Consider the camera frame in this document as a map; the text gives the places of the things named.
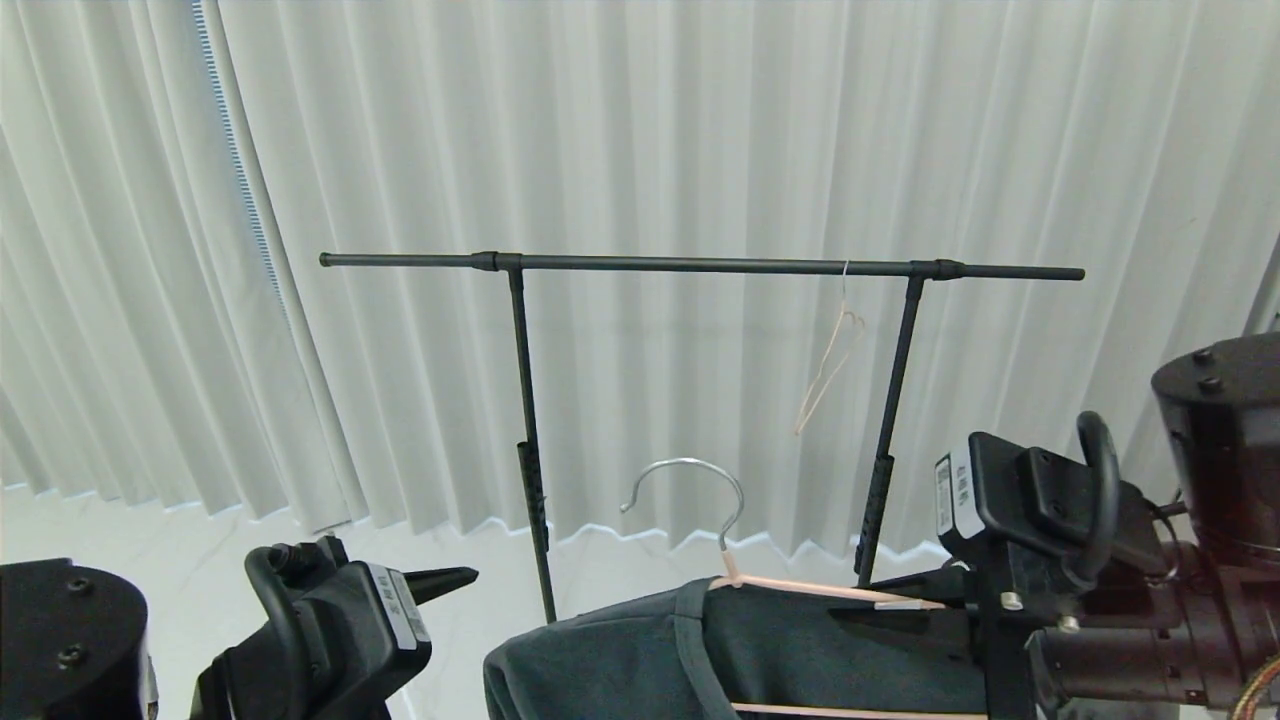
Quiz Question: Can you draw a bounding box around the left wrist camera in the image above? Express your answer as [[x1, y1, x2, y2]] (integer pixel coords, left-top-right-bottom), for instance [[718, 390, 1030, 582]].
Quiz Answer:
[[195, 537, 396, 720]]

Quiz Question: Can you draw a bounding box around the black clothes rack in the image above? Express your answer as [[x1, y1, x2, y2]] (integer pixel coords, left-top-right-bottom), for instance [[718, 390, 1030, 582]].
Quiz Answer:
[[318, 250, 1086, 626]]

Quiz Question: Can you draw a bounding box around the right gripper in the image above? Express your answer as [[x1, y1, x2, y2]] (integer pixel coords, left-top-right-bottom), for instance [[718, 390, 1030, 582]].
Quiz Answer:
[[828, 450, 1241, 720]]

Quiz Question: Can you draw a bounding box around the dark grey t-shirt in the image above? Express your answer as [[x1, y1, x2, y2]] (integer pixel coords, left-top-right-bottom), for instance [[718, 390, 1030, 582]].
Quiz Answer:
[[483, 578, 991, 720]]

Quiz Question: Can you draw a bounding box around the pink clothes hanger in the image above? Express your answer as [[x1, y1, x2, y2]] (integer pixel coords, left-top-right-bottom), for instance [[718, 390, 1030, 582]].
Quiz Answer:
[[620, 458, 991, 719], [795, 262, 867, 437]]

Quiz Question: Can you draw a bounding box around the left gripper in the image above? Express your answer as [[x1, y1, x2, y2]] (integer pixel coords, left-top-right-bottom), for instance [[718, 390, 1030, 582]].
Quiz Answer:
[[363, 560, 480, 693]]

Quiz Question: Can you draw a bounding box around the white curtain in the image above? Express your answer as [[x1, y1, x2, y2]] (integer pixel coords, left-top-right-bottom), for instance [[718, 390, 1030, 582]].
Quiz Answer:
[[0, 0, 1280, 561]]

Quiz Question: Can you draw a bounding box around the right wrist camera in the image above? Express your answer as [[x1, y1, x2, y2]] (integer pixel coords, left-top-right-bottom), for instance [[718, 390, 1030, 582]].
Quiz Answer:
[[968, 430, 1169, 601]]

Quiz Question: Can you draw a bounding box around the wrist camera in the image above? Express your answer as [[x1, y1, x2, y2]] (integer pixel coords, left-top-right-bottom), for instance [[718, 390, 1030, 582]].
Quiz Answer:
[[968, 430, 1169, 601], [195, 537, 396, 720]]

